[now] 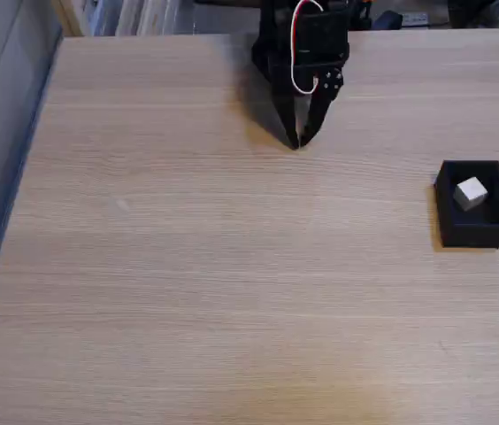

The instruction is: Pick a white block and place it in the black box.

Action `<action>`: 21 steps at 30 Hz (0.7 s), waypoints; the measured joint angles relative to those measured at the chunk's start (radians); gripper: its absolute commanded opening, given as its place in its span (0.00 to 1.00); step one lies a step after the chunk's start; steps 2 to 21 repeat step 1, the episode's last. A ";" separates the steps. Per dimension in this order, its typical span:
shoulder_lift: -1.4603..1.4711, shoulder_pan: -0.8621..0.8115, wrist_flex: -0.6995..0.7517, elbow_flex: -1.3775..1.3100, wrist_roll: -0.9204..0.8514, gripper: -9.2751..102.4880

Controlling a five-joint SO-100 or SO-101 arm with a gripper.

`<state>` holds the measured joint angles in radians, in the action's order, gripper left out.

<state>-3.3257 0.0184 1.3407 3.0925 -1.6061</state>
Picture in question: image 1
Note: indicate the wooden post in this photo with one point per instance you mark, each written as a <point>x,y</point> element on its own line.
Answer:
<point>68,17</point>

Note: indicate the pale hanging curtains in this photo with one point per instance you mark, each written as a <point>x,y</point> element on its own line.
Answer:
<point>143,17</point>

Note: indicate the white block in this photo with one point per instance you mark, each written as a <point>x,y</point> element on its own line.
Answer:
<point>470,192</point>

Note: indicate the white power strip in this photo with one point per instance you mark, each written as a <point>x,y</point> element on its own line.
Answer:
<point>415,18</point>

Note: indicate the dark blue pouch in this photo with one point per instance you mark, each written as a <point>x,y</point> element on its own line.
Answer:
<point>386,21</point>

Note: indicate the black open box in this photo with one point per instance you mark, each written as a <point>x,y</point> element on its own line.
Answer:
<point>475,234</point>

